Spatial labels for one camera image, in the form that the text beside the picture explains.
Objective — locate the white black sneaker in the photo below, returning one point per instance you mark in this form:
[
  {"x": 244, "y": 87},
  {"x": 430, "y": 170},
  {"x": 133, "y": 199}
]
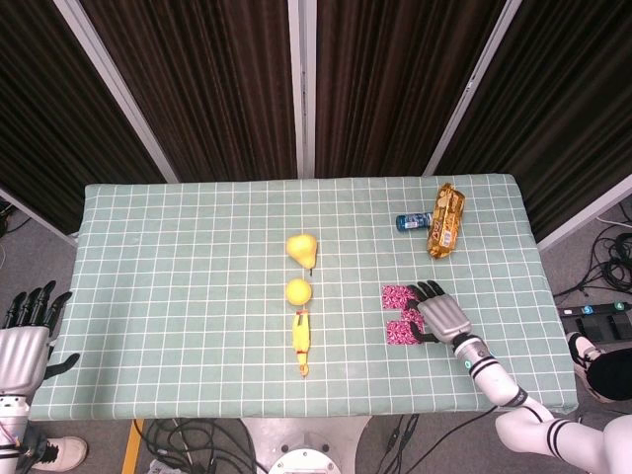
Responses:
[{"x": 580, "y": 350}]

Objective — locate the black trouser leg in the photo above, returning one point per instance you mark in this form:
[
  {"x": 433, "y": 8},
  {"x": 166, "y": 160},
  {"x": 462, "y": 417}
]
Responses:
[{"x": 612, "y": 375}]

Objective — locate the gold snack package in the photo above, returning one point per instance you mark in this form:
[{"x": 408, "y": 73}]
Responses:
[{"x": 447, "y": 222}]

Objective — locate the white partition post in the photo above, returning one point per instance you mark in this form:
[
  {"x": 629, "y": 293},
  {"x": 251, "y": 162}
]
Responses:
[
  {"x": 470, "y": 99},
  {"x": 294, "y": 89},
  {"x": 116, "y": 89}
]

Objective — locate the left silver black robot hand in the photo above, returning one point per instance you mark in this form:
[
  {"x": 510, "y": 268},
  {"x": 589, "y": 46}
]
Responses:
[{"x": 20, "y": 355}]

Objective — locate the green white grid tablecloth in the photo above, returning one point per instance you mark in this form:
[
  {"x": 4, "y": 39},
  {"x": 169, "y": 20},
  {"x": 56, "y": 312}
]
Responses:
[{"x": 173, "y": 321}]

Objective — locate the dark brown partition panel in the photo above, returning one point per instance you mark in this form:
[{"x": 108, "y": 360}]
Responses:
[
  {"x": 390, "y": 89},
  {"x": 49, "y": 123},
  {"x": 568, "y": 99},
  {"x": 207, "y": 89}
]

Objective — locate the yellow floor tape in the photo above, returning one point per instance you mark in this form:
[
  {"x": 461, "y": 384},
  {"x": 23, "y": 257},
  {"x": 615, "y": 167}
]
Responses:
[{"x": 132, "y": 444}]

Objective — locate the yellow pear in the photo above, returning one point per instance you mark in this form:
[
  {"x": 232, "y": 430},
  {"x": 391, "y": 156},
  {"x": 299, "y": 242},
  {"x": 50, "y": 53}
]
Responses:
[{"x": 300, "y": 247}]

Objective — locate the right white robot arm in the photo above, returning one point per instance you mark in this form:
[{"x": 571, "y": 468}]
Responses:
[{"x": 494, "y": 380}]

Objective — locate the yellow rubber chicken toy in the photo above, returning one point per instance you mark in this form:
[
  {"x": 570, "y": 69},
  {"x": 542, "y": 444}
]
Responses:
[{"x": 301, "y": 336}]

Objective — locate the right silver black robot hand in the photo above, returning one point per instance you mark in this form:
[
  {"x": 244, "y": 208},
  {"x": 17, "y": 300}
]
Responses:
[{"x": 444, "y": 318}]

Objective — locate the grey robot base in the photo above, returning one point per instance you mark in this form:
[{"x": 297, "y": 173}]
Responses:
[{"x": 306, "y": 439}]

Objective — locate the white partition base rail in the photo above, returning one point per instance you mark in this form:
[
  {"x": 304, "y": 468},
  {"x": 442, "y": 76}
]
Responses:
[
  {"x": 582, "y": 213},
  {"x": 39, "y": 217}
]

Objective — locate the yellow ball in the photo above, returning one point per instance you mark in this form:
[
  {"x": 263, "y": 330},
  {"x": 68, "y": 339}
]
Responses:
[{"x": 298, "y": 291}]

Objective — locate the blue cylindrical can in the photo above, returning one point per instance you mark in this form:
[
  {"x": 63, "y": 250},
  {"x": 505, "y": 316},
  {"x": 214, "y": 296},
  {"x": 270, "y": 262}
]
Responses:
[{"x": 412, "y": 221}]

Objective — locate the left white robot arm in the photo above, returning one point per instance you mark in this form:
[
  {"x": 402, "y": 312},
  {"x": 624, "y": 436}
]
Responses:
[{"x": 12, "y": 415}]

